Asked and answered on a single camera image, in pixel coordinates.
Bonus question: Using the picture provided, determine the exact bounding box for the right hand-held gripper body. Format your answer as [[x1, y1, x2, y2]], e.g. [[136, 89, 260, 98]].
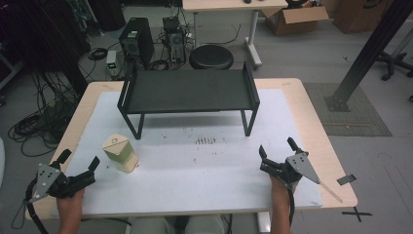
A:
[[259, 152, 321, 189]]

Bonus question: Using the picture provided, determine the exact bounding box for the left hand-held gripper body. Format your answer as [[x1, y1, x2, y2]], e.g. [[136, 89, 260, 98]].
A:
[[27, 163, 96, 204]]

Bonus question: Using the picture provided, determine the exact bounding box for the beige and green box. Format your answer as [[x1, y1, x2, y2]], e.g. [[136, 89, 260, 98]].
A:
[[101, 133, 140, 175]]

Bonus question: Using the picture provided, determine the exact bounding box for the person's left hand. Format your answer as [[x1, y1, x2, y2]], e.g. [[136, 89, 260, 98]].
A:
[[56, 189, 87, 215]]

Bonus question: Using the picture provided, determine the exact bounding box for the person's right hand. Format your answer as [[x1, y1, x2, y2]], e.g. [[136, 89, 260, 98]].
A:
[[269, 175, 292, 209]]

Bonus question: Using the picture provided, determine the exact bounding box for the thin pale rod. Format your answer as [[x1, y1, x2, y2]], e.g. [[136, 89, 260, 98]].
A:
[[319, 181, 344, 205]]

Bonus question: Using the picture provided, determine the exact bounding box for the black clip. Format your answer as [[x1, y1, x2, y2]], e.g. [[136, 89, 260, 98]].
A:
[[336, 174, 357, 186]]

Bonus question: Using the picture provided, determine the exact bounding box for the grey floor mat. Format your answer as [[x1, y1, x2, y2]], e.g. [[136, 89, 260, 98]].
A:
[[303, 82, 394, 137]]

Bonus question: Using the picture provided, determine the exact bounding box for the white table mat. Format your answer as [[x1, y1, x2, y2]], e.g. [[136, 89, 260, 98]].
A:
[[53, 89, 324, 218]]

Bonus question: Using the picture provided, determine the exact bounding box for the black metal shelf rack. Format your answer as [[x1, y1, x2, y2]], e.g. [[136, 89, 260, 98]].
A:
[[117, 60, 261, 141]]

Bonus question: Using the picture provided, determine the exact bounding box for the small white device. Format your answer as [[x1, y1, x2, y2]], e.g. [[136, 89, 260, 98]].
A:
[[105, 50, 124, 79]]

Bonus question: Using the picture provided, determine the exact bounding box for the black round stool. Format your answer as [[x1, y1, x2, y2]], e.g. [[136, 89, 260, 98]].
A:
[[188, 44, 235, 71]]

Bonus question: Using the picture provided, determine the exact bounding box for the black curtain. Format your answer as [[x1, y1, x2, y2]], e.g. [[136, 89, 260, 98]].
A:
[[0, 0, 127, 97]]

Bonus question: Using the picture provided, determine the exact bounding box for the open cardboard box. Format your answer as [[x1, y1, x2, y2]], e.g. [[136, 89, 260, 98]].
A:
[[260, 2, 330, 36]]

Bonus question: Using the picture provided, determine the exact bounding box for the black office chair base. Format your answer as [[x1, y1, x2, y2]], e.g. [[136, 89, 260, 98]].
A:
[[375, 50, 413, 82]]

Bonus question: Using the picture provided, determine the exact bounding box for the black computer tower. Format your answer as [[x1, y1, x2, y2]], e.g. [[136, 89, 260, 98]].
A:
[[118, 17, 156, 67]]

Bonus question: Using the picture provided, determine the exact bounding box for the open computer case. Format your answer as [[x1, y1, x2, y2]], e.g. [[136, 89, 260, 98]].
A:
[[162, 16, 188, 65]]

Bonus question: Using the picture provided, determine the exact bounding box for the closed cardboard box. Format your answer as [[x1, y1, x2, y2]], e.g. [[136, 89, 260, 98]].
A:
[[333, 0, 396, 34]]

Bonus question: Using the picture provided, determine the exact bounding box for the white-legged wooden desk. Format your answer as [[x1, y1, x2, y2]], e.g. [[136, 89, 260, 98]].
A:
[[181, 0, 289, 69]]

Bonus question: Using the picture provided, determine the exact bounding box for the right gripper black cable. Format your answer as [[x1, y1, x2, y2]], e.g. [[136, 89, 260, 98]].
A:
[[286, 186, 297, 228]]

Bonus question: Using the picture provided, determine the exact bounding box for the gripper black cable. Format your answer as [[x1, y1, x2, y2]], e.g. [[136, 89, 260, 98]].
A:
[[286, 186, 297, 228], [11, 177, 51, 234]]

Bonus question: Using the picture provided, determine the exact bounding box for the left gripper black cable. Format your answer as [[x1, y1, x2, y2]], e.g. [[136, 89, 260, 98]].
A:
[[11, 177, 51, 234]]

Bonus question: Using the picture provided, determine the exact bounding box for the bundle of black cables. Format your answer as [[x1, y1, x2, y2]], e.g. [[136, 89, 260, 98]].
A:
[[7, 69, 86, 158]]

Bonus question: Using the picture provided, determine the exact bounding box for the coiled black cable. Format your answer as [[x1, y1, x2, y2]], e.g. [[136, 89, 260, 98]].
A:
[[87, 47, 109, 61]]

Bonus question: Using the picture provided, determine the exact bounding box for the black metal post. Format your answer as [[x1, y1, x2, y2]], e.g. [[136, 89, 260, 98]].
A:
[[323, 0, 413, 113]]

